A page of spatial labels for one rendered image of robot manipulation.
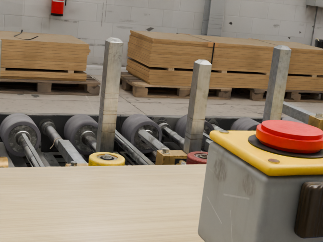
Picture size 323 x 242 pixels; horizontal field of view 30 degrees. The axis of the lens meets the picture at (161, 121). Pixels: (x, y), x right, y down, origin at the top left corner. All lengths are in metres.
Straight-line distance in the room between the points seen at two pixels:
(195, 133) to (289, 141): 1.23
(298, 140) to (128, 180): 0.91
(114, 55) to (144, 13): 6.50
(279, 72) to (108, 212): 0.75
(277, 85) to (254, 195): 1.33
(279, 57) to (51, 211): 0.82
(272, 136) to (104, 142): 1.16
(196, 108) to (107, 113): 0.24
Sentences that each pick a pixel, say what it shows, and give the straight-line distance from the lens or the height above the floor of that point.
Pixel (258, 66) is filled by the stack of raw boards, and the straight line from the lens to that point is 7.26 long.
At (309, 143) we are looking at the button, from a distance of 0.34.
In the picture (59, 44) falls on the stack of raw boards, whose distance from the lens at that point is 6.35.
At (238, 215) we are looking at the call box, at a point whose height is 1.19.
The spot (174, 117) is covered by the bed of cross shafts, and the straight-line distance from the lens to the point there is 2.11.
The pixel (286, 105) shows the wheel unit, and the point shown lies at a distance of 1.94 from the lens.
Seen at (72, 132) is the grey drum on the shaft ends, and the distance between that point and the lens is 1.86.
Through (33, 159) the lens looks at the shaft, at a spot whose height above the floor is 0.81.
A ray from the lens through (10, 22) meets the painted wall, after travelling 7.53.
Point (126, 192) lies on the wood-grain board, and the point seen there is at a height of 0.90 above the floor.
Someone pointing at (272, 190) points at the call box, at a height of 1.21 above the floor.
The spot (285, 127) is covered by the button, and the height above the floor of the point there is 1.23.
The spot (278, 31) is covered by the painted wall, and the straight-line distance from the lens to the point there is 8.86.
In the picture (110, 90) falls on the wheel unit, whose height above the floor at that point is 1.03.
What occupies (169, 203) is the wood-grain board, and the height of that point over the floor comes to 0.90.
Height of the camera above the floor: 1.31
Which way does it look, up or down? 13 degrees down
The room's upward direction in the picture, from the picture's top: 6 degrees clockwise
